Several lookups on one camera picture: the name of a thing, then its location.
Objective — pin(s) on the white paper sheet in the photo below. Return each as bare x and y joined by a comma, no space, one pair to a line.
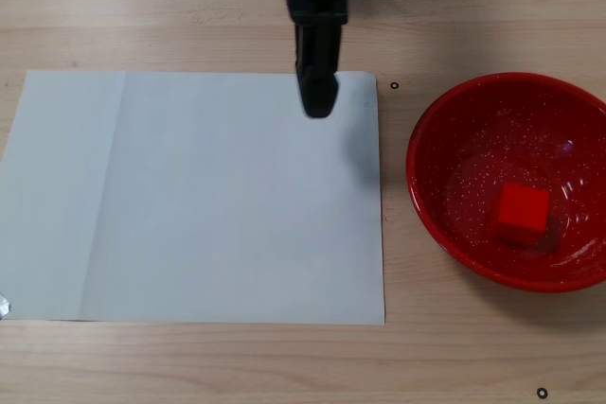
189,210

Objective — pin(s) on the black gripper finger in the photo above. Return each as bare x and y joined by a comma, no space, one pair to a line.
324,77
301,63

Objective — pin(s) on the red speckled bowl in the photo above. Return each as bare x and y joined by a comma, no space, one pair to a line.
454,139

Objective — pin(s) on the red cube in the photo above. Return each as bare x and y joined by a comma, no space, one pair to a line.
521,215

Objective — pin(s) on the grey tape piece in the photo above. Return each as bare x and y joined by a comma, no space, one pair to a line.
4,305

